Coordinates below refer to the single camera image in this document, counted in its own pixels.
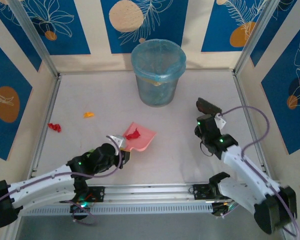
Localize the red paper scrap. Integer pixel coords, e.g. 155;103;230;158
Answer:
47;122;62;133
125;127;142;140

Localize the trash bin with blue liner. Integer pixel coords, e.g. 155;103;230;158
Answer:
130;39;187;108

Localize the aluminium frame post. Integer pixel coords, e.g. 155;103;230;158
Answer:
233;0;283;76
7;0;60;79

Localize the dark brown hand brush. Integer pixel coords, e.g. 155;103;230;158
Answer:
196;97;222;117

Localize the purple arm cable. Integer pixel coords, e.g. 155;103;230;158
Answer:
0;134;123;226
214;106;300;238

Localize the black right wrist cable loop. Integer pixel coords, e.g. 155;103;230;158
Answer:
199;141;215;158

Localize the aluminium mounting rail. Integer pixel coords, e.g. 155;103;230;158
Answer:
11;180;283;207

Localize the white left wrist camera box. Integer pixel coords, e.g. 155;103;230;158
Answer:
111;134;127;149

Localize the pink plastic dustpan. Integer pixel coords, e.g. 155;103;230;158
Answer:
122;121;157;152

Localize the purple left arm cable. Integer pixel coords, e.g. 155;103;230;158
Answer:
0;134;123;226

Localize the aluminium table side rail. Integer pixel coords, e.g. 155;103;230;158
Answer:
33;74;63;173
231;71;273;181

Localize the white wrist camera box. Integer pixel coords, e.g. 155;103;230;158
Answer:
213;113;227;130
111;134;127;149

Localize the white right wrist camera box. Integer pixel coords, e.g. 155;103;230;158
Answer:
213;113;227;130

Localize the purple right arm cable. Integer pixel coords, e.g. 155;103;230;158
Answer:
214;106;300;238

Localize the slotted grey cable duct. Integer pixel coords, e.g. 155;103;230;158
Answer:
21;202;215;216

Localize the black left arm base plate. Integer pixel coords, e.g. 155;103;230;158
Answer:
59;186;106;204

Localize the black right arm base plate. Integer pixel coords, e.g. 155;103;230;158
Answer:
192;183;232;201

